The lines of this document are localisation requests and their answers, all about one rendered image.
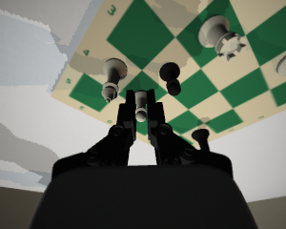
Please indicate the white rook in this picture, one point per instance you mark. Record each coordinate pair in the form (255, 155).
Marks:
(214, 32)

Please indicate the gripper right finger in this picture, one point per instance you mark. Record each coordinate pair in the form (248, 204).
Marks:
(170, 148)

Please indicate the green and cream chessboard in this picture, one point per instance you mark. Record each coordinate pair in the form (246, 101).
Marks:
(216, 95)

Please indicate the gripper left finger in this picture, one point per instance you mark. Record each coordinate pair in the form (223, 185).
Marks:
(113, 149)

